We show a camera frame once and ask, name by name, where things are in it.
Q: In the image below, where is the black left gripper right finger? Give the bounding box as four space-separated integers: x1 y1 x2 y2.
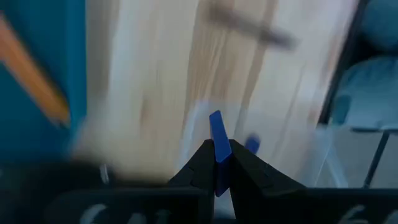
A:
229 139 307 224

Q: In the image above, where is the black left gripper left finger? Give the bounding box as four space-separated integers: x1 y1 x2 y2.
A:
169 139 216 224

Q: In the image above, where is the blue eraser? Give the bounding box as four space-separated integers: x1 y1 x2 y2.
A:
208 110 233 198

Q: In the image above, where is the purple pen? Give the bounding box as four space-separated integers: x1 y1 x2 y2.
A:
207 2 299 51

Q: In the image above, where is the teal plastic bin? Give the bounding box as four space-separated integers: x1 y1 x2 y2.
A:
0 0 88 162

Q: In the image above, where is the orange pencil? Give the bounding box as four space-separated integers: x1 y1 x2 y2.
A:
0 17 72 128

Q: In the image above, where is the clear plastic bin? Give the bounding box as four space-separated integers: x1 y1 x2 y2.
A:
177 99 349 224

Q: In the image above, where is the blue office chair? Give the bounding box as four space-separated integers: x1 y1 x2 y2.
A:
329 0 398 189

